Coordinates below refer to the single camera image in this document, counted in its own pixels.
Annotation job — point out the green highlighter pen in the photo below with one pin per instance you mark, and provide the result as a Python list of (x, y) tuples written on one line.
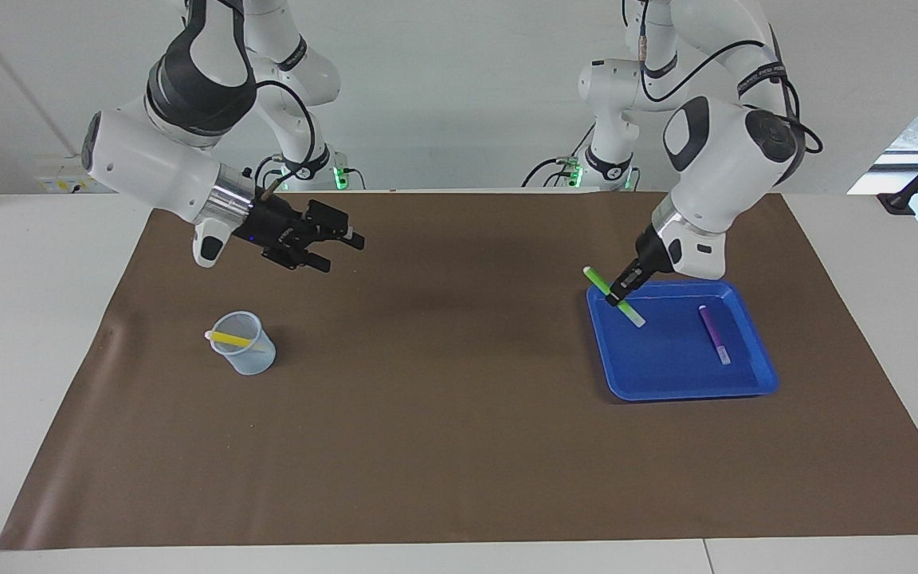
[(598, 281)]

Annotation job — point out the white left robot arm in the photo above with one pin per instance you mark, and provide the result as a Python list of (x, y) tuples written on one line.
[(714, 167)]

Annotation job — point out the brown table mat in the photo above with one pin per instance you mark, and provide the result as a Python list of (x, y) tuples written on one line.
[(443, 446)]

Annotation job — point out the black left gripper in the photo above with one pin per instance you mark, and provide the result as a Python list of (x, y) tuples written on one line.
[(648, 257)]

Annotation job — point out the white wall socket box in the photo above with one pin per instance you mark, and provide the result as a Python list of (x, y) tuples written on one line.
[(60, 177)]

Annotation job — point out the purple highlighter pen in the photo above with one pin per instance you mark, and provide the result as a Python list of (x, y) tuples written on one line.
[(715, 335)]

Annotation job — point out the yellow highlighter pen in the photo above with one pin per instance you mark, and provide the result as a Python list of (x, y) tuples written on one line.
[(228, 339)]

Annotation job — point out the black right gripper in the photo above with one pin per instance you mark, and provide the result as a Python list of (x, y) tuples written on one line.
[(280, 229)]

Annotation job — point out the blue plastic tray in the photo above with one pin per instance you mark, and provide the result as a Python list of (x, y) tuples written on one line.
[(666, 375)]

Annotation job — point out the clear plastic cup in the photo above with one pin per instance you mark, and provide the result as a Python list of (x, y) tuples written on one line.
[(256, 360)]

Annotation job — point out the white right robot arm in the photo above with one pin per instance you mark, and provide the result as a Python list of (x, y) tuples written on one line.
[(156, 159)]

